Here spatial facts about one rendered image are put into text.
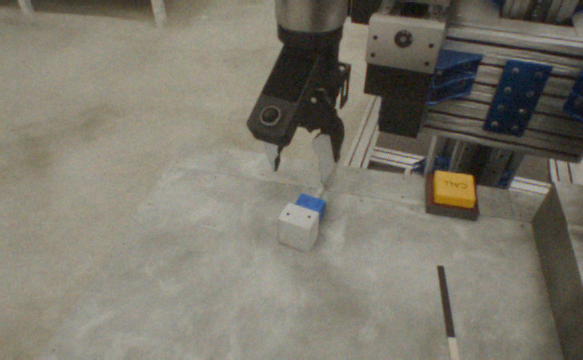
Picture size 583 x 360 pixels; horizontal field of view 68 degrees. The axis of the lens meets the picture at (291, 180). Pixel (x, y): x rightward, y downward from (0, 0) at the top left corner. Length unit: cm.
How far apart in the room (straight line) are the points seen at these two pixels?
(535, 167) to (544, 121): 85
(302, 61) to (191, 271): 34
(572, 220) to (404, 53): 42
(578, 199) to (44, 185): 199
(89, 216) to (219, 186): 126
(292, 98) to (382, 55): 47
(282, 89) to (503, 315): 42
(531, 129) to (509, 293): 53
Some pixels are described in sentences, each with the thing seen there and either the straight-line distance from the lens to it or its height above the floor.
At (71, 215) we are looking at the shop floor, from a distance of 200.
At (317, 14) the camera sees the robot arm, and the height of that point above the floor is 115.
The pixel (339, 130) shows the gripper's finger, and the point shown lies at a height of 102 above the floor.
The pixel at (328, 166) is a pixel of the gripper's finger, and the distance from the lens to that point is 54.
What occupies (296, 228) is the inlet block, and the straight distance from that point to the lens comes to 62.
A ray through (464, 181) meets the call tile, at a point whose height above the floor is 84.
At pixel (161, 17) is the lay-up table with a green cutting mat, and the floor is 8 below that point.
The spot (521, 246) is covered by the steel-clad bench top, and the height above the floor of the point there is 80.
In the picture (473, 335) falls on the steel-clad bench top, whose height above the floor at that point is 80.
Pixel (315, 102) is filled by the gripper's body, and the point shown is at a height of 105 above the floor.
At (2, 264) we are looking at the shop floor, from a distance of 195.
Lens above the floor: 132
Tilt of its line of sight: 43 degrees down
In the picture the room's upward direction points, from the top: straight up
